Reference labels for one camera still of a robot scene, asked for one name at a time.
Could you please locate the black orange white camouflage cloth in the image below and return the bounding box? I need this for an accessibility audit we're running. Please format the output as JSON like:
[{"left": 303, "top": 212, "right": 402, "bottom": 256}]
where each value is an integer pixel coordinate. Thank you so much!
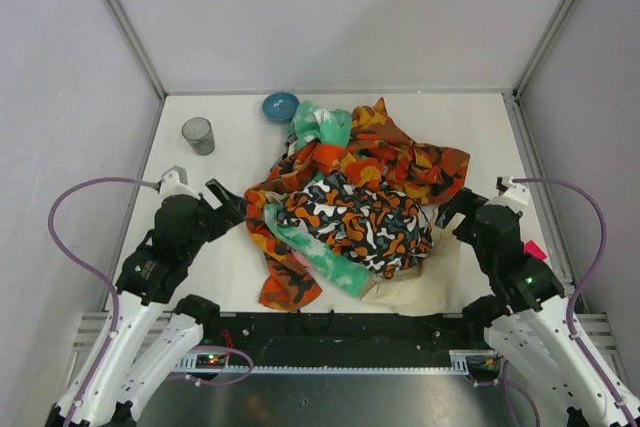
[{"left": 263, "top": 172, "right": 433, "bottom": 287}]

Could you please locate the orange brown camouflage cloth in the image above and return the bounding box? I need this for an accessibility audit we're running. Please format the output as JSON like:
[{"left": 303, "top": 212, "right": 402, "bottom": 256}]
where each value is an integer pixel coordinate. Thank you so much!
[{"left": 246, "top": 101, "right": 470, "bottom": 311}]

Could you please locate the green white tie-dye cloth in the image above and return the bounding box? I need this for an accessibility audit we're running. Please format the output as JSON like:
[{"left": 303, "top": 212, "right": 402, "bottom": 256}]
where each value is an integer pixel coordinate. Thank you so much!
[{"left": 263, "top": 101, "right": 370, "bottom": 298}]

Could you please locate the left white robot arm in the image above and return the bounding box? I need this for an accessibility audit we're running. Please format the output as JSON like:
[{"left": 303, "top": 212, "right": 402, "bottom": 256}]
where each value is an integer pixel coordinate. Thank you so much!
[{"left": 46, "top": 168, "right": 247, "bottom": 426}]

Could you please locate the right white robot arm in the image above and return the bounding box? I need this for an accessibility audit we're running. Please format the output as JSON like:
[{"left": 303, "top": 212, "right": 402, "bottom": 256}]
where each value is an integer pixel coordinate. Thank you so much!
[{"left": 436, "top": 178, "right": 639, "bottom": 426}]

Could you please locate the beige plain cloth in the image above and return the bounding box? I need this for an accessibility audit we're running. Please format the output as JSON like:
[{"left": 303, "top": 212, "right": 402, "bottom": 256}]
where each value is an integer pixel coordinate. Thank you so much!
[{"left": 359, "top": 204, "right": 461, "bottom": 317}]

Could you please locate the pink sticky tag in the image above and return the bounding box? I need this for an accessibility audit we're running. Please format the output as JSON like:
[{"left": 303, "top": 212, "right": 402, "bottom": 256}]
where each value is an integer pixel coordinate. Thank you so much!
[{"left": 524, "top": 240, "right": 548, "bottom": 261}]

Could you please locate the grey translucent plastic cup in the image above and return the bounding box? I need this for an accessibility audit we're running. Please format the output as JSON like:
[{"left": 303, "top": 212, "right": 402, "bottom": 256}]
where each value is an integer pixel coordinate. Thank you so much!
[{"left": 181, "top": 117, "right": 215, "bottom": 156}]

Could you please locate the blue ceramic bowl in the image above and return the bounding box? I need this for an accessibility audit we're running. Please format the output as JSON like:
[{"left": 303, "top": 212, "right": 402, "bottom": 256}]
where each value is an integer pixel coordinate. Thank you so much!
[{"left": 261, "top": 92, "right": 300, "bottom": 124}]

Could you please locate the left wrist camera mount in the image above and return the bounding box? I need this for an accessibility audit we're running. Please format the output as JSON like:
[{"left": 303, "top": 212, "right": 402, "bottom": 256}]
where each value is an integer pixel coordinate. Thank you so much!
[{"left": 159, "top": 165, "right": 191, "bottom": 199}]

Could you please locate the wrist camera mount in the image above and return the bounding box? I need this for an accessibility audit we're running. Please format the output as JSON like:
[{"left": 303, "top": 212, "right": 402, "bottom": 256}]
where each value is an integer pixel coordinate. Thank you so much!
[
  {"left": 492, "top": 176, "right": 531, "bottom": 211},
  {"left": 159, "top": 165, "right": 191, "bottom": 199}
]

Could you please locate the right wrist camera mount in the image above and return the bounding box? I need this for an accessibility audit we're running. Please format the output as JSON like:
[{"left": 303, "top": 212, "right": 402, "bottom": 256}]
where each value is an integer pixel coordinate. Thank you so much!
[{"left": 492, "top": 176, "right": 531, "bottom": 211}]

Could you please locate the slotted aluminium cable rail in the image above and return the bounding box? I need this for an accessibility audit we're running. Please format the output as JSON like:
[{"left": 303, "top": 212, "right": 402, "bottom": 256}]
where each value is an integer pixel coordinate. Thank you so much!
[{"left": 172, "top": 349, "right": 501, "bottom": 376}]

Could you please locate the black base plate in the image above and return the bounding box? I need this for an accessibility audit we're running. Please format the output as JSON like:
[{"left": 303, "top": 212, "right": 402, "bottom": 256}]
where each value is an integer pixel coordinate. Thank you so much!
[{"left": 204, "top": 311, "right": 489, "bottom": 370}]

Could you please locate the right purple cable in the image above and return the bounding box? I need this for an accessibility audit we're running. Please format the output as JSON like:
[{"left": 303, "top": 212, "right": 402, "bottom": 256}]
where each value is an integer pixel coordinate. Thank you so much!
[{"left": 499, "top": 177, "right": 639, "bottom": 427}]

